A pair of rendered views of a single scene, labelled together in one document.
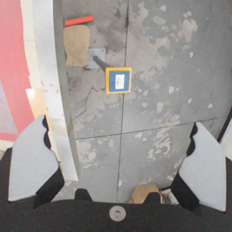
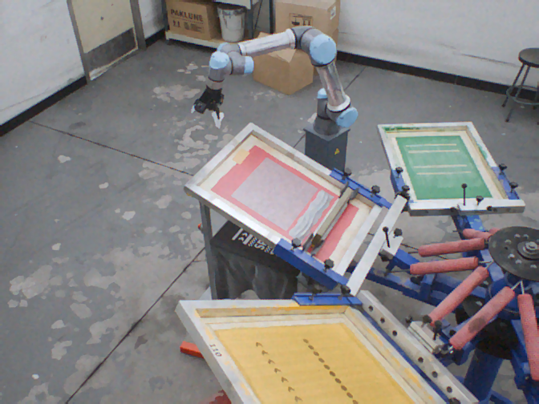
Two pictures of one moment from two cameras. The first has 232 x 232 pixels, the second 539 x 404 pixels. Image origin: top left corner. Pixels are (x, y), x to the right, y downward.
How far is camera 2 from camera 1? 249 cm
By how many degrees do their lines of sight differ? 17
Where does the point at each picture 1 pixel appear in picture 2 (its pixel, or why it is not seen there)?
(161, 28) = (85, 298)
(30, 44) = (223, 171)
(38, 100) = (237, 158)
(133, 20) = (124, 324)
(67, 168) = (249, 129)
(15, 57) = (233, 173)
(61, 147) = (241, 136)
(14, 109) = (254, 164)
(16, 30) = (225, 178)
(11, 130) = (269, 161)
